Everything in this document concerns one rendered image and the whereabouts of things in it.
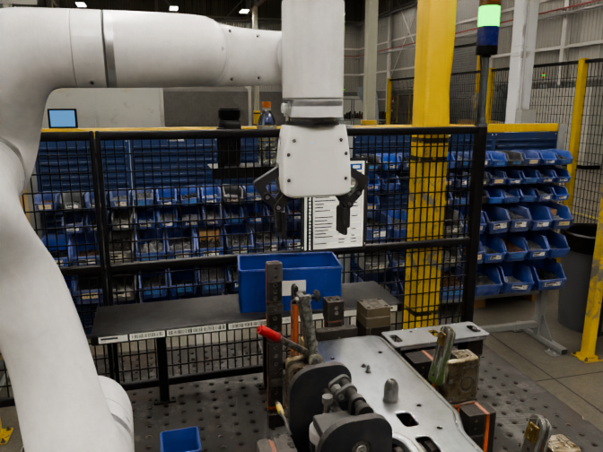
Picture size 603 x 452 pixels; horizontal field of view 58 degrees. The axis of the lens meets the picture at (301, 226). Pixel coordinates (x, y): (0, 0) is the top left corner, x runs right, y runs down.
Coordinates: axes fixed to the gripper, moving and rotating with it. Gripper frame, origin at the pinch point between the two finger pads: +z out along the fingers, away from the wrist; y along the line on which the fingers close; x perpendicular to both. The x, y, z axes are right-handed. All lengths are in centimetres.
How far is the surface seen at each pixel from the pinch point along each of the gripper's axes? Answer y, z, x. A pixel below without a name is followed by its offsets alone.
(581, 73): 342, -41, 324
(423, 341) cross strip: 46, 45, 47
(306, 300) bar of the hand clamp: 9.1, 24.5, 33.7
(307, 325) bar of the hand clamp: 9.3, 30.2, 33.7
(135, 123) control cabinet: -35, 9, 674
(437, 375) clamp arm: 39, 44, 28
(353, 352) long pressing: 25, 45, 46
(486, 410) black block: 43, 46, 15
